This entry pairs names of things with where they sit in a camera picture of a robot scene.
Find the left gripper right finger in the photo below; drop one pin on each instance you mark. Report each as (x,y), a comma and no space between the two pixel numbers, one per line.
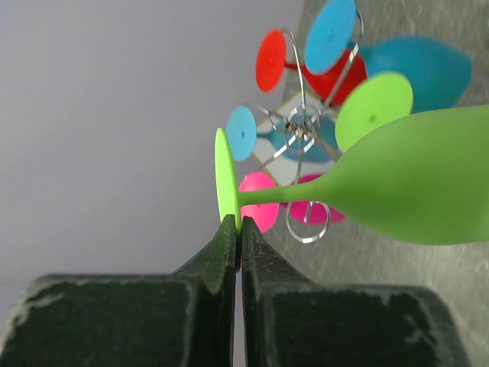
(293,321)

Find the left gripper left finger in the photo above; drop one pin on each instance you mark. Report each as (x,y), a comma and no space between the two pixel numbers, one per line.
(184,318)

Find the blue wine glass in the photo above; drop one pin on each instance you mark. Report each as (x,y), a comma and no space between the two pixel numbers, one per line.
(438,73)
(301,132)

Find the chrome wine glass rack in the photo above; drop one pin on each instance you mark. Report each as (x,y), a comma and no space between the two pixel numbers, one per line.
(261,179)

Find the green wine glass front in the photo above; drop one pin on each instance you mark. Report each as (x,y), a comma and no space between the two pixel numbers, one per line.
(421,179)

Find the green wine glass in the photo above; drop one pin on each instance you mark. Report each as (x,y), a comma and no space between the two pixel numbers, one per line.
(421,179)
(378,100)

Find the red plastic wine glass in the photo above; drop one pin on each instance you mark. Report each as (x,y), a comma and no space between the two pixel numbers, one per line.
(271,62)

